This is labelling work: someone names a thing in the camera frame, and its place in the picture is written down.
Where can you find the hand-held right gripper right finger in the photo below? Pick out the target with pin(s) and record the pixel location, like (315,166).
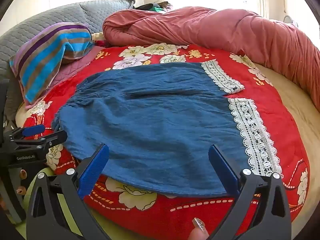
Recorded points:
(222,171)

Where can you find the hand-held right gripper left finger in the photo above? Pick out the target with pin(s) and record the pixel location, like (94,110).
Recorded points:
(93,171)

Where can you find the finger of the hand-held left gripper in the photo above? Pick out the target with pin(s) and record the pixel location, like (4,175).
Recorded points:
(53,137)
(35,129)

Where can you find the blue pants with white lace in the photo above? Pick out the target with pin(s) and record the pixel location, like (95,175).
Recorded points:
(150,120)

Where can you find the person's left hand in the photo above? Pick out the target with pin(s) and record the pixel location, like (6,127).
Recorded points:
(22,173)

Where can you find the person's right hand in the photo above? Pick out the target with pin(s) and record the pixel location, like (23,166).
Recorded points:
(198,231)

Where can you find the red floral blanket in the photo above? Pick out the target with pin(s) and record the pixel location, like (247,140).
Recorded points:
(175,212)

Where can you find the green cloth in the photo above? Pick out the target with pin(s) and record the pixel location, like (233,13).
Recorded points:
(117,230)

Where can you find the mauve quilted pillow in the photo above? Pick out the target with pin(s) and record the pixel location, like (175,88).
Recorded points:
(72,67)

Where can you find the striped towel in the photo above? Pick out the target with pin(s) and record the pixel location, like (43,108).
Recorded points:
(45,57)

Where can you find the beige bed sheet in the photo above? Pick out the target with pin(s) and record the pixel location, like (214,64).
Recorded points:
(300,110)

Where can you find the grey quilted pillow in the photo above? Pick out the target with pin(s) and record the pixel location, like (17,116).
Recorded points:
(107,8)
(30,27)

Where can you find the pink comforter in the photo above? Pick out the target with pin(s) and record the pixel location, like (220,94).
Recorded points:
(200,27)

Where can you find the pile of clothes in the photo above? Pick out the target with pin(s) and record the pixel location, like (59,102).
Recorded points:
(152,7)

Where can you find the white fan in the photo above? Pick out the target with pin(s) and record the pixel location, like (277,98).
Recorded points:
(290,20)

